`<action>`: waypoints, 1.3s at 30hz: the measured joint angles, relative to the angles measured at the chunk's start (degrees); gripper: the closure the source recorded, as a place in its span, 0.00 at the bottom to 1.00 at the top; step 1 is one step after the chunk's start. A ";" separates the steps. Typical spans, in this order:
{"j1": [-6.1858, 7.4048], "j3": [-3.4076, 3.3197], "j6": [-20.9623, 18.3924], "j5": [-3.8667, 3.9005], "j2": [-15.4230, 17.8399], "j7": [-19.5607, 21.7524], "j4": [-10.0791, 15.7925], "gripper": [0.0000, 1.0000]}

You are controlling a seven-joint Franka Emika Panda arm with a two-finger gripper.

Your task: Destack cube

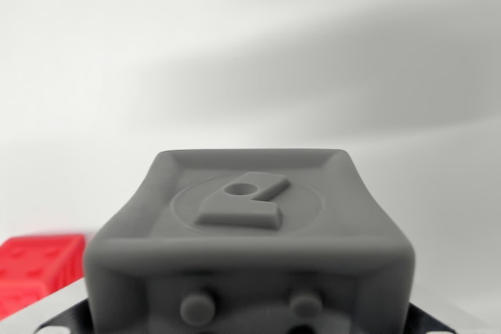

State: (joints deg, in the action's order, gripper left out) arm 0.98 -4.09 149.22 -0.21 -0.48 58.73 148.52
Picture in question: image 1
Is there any black-padded silver gripper left finger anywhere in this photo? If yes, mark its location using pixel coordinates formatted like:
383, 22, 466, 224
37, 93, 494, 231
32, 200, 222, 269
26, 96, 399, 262
0, 279, 93, 334

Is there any red plastic cube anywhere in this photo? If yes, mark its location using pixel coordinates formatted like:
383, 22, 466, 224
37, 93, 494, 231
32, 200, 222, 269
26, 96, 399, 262
0, 234, 88, 318

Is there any grey plastic cube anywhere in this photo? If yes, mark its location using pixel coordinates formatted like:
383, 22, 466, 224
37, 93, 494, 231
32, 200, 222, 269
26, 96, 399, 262
83, 148, 416, 334

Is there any black-padded silver gripper right finger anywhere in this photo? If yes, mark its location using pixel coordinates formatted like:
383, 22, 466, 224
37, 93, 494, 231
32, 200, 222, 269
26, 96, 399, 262
405, 282, 501, 334

